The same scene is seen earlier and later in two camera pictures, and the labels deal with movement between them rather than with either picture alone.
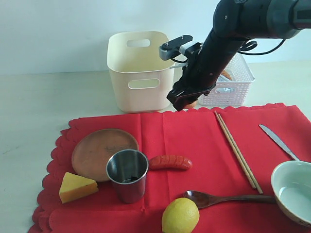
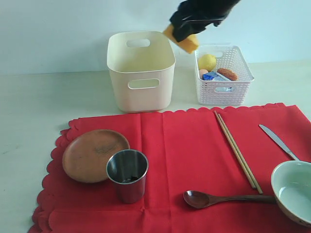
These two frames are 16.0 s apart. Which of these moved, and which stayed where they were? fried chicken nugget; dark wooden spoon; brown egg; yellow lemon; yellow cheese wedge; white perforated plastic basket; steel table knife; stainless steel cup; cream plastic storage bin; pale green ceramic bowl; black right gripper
Moved: yellow cheese wedge; fried chicken nugget; yellow lemon; black right gripper; brown egg
Stayed: cream plastic storage bin; pale green ceramic bowl; dark wooden spoon; steel table knife; white perforated plastic basket; stainless steel cup
